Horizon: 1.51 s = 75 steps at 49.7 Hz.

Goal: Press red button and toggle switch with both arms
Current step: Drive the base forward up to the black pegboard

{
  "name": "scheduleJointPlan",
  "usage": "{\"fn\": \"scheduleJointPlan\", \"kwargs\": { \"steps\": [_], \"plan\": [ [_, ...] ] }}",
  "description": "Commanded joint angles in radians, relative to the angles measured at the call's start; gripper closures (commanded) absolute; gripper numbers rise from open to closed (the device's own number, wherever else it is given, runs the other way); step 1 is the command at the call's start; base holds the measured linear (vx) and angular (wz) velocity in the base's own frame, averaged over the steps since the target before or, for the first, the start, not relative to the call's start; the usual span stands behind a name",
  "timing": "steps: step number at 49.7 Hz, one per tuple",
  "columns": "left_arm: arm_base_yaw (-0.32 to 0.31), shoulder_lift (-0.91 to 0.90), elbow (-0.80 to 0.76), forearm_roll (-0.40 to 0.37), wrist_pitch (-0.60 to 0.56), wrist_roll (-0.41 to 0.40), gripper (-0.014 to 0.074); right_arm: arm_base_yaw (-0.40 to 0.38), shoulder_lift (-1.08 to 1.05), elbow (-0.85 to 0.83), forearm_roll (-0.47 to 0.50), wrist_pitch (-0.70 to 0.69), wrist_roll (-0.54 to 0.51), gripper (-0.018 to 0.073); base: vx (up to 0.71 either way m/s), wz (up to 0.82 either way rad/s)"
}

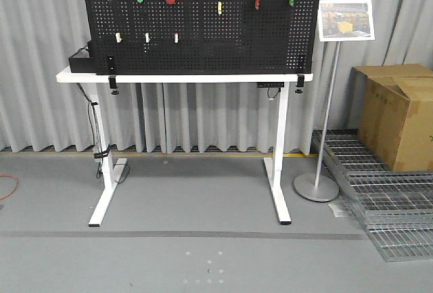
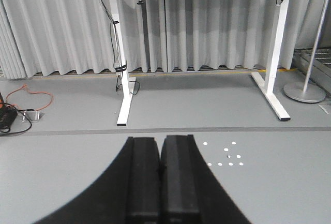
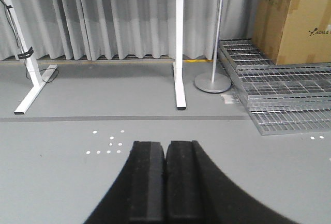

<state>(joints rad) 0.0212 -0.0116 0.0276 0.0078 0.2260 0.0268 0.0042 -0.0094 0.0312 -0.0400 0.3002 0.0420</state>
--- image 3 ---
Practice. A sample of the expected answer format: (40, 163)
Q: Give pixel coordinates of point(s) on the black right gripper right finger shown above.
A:
(197, 191)

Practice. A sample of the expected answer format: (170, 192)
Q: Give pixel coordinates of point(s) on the white desk leg middle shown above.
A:
(178, 64)

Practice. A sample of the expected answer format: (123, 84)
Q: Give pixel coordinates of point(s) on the grey pleated curtain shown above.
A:
(117, 28)

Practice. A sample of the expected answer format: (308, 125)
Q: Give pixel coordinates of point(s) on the brown cardboard box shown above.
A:
(293, 31)

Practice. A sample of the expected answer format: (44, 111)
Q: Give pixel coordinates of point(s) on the grey round-base pole stand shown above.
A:
(217, 82)

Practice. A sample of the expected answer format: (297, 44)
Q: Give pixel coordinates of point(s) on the stacked steel floor gratings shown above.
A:
(280, 99)

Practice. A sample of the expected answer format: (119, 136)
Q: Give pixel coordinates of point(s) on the white desk leg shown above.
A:
(26, 55)
(178, 64)

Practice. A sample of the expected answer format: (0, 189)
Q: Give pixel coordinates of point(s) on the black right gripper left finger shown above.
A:
(137, 195)

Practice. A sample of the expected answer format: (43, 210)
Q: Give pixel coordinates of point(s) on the white desk leg left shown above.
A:
(26, 55)

